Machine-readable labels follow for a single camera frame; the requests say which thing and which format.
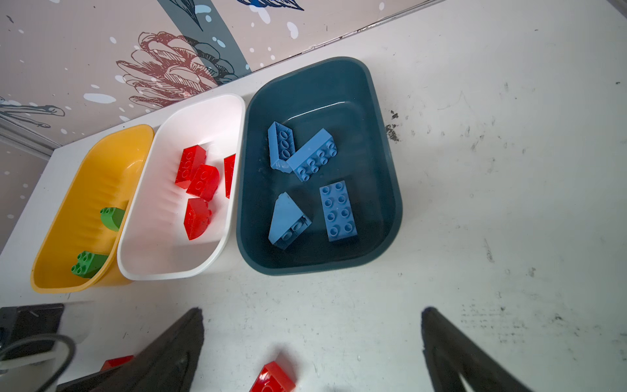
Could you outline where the red lego long top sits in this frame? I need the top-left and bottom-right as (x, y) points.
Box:
(175, 145), (207, 189)

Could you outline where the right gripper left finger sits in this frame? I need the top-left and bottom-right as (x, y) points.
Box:
(57, 307), (204, 391)

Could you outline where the red lego square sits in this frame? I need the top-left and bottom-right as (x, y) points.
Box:
(224, 154), (236, 199)

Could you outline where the small blue lego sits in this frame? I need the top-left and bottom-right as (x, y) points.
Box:
(269, 192), (312, 250)

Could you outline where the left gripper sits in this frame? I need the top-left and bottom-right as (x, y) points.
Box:
(1, 303), (76, 391)

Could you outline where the red sloped lego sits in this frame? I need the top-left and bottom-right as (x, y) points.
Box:
(184, 198), (212, 240)

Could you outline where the yellow plastic bin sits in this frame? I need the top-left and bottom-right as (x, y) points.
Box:
(30, 125), (154, 294)

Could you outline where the blue long lego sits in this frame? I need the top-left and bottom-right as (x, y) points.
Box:
(319, 181), (358, 242)

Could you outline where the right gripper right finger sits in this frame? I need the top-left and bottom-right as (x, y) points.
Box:
(421, 307), (530, 392)

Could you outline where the dark teal plastic bin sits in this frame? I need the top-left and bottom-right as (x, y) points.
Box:
(236, 57), (403, 276)

